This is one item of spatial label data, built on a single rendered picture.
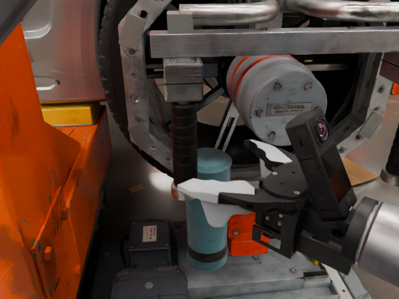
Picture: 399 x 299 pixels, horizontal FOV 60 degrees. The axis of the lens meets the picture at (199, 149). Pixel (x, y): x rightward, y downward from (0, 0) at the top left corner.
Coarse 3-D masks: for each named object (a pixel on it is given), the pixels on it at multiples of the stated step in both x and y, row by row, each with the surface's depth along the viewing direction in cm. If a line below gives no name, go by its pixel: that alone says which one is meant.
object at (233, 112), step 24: (240, 0) 69; (360, 24) 72; (144, 48) 70; (216, 72) 76; (312, 72) 98; (336, 72) 86; (216, 96) 79; (336, 96) 84; (168, 120) 86; (336, 120) 83; (216, 144) 85; (240, 144) 96
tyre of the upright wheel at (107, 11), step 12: (108, 0) 66; (120, 0) 65; (132, 0) 65; (108, 12) 66; (120, 12) 66; (144, 12) 67; (108, 24) 67; (108, 36) 68; (108, 48) 69; (108, 60) 70; (120, 60) 70; (108, 72) 71; (120, 72) 72; (108, 84) 73; (120, 84) 73; (108, 96) 74; (120, 96) 74; (120, 108) 75; (348, 108) 82; (120, 120) 77; (132, 144) 81; (144, 156) 82
